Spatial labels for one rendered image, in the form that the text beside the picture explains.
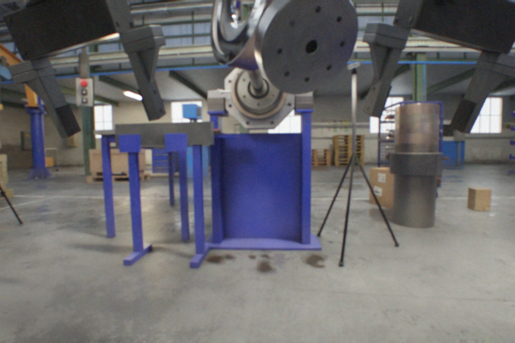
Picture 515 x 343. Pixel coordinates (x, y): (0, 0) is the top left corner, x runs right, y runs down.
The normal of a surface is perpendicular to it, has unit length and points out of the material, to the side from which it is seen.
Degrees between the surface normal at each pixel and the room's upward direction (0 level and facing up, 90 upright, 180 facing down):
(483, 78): 83
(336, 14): 131
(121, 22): 83
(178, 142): 90
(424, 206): 90
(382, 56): 113
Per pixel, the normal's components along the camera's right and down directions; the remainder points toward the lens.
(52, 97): 0.98, -0.13
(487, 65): -0.99, -0.11
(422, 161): -0.30, 0.07
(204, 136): -0.06, 0.07
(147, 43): -0.07, 0.47
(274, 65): 0.34, 0.70
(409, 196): -0.72, 0.06
